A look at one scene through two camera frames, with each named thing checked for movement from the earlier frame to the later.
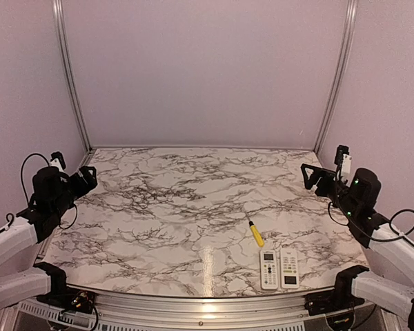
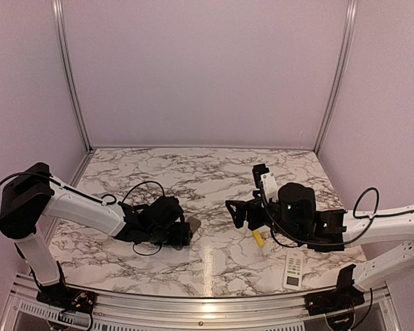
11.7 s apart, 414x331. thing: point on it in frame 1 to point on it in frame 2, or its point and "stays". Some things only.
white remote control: x=269 y=269 to x=194 y=223
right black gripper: x=326 y=174 to x=243 y=207
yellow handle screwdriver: x=257 y=234 stays
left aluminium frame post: x=58 y=25 stays
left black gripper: x=91 y=181 to x=182 y=237
